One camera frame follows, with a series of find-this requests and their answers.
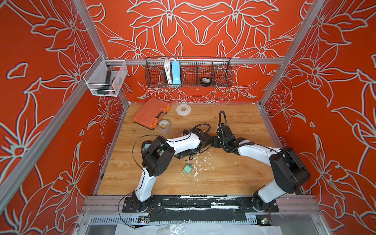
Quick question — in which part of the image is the clear tape roll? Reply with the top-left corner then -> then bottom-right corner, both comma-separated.
158,119 -> 171,134

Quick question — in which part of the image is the white cable in basket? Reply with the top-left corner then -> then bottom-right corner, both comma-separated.
163,58 -> 174,86

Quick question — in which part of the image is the green charger cube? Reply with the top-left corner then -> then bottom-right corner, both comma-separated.
183,164 -> 193,174

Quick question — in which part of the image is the black wire wall basket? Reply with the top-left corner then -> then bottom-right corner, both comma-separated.
145,56 -> 233,88

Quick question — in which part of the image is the clear acrylic wall bin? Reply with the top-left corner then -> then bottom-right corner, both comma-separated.
84,55 -> 128,97

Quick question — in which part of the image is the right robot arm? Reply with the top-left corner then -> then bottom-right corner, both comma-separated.
211,111 -> 311,212

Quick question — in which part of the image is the dark green tool in bin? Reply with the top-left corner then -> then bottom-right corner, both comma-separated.
97,70 -> 111,95

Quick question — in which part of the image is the blue power bank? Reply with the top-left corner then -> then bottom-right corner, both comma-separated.
171,60 -> 181,87

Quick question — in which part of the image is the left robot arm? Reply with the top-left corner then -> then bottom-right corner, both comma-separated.
131,123 -> 212,210

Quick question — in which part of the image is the black item in basket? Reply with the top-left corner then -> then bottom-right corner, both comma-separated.
200,77 -> 212,87

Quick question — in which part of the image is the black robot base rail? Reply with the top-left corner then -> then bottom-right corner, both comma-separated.
120,195 -> 279,224

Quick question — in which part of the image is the orange tool case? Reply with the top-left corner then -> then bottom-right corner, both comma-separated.
132,98 -> 170,130

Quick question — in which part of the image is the white tape roll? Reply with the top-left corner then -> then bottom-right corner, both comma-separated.
176,104 -> 191,116

